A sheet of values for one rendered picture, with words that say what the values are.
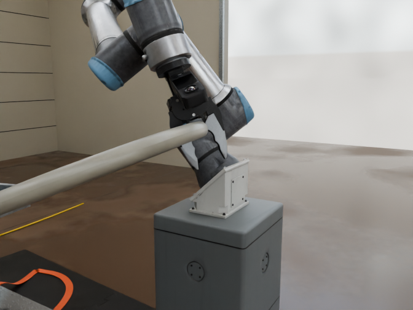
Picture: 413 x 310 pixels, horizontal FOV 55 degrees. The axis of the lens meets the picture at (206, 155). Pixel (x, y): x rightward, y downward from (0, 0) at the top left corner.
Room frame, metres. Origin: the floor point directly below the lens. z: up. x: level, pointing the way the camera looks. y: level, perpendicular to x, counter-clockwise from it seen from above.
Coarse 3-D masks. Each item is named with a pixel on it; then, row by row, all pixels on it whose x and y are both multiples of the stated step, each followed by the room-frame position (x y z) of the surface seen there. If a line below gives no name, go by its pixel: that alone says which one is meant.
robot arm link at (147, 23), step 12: (132, 0) 0.79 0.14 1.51; (144, 0) 0.79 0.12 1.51; (156, 0) 0.79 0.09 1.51; (168, 0) 0.81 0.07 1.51; (132, 12) 0.80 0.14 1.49; (144, 12) 0.78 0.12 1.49; (156, 12) 0.78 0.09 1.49; (168, 12) 0.79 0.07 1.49; (132, 24) 0.82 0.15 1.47; (144, 24) 0.78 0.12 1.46; (156, 24) 0.78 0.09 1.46; (168, 24) 0.78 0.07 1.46; (180, 24) 0.82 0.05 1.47; (144, 36) 0.79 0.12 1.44; (156, 36) 0.78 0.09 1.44
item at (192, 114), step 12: (180, 60) 0.78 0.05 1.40; (156, 72) 0.80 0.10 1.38; (168, 72) 0.80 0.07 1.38; (180, 72) 0.80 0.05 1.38; (168, 84) 0.83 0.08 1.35; (168, 108) 0.84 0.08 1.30; (180, 108) 0.77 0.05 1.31; (192, 108) 0.77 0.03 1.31; (204, 108) 0.77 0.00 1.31; (192, 120) 0.83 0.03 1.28
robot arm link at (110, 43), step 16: (96, 0) 1.35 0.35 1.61; (96, 16) 1.19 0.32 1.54; (112, 16) 1.22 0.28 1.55; (96, 32) 1.07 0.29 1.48; (112, 32) 1.03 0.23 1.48; (96, 48) 0.98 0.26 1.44; (112, 48) 0.91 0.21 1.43; (128, 48) 0.90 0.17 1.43; (96, 64) 0.91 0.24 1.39; (112, 64) 0.90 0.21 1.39; (128, 64) 0.91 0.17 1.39; (144, 64) 0.93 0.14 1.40; (112, 80) 0.91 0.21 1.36
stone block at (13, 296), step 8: (0, 288) 1.06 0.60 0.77; (0, 296) 1.04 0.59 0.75; (8, 296) 1.06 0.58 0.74; (16, 296) 1.09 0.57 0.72; (24, 296) 1.12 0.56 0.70; (0, 304) 1.02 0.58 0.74; (8, 304) 1.04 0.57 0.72; (16, 304) 1.07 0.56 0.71; (24, 304) 1.10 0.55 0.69; (32, 304) 1.13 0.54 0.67; (40, 304) 1.16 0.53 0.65
